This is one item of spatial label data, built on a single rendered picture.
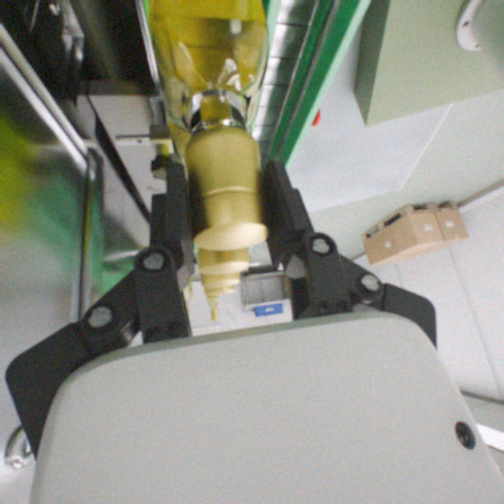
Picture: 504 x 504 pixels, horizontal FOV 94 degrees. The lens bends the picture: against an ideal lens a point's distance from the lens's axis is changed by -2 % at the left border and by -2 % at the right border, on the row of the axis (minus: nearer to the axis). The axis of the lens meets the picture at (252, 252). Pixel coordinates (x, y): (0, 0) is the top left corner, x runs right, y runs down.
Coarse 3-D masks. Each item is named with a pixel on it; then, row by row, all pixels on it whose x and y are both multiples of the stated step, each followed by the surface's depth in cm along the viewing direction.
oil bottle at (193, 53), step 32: (160, 0) 10; (192, 0) 11; (224, 0) 11; (256, 0) 11; (160, 32) 10; (192, 32) 10; (224, 32) 10; (256, 32) 11; (160, 64) 11; (192, 64) 10; (224, 64) 11; (256, 64) 11; (192, 96) 11; (256, 96) 12
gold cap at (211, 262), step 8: (200, 248) 15; (248, 248) 16; (200, 256) 15; (208, 256) 15; (216, 256) 14; (224, 256) 14; (232, 256) 14; (240, 256) 15; (248, 256) 16; (200, 264) 15; (208, 264) 14; (216, 264) 14; (224, 264) 15; (232, 264) 15; (240, 264) 15; (248, 264) 16; (200, 272) 16; (208, 272) 16; (216, 272) 16; (224, 272) 17; (232, 272) 17
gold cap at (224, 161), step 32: (224, 128) 10; (192, 160) 10; (224, 160) 10; (256, 160) 11; (192, 192) 10; (224, 192) 9; (256, 192) 10; (192, 224) 10; (224, 224) 9; (256, 224) 9
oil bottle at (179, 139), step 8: (168, 120) 16; (176, 128) 15; (248, 128) 17; (176, 136) 16; (184, 136) 15; (176, 144) 16; (184, 144) 16; (176, 152) 16; (176, 160) 17; (184, 160) 16
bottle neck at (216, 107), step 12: (204, 96) 11; (216, 96) 11; (228, 96) 11; (192, 108) 11; (204, 108) 11; (216, 108) 11; (228, 108) 11; (240, 108) 12; (192, 120) 11; (204, 120) 11; (216, 120) 11; (228, 120) 11; (240, 120) 11; (192, 132) 11
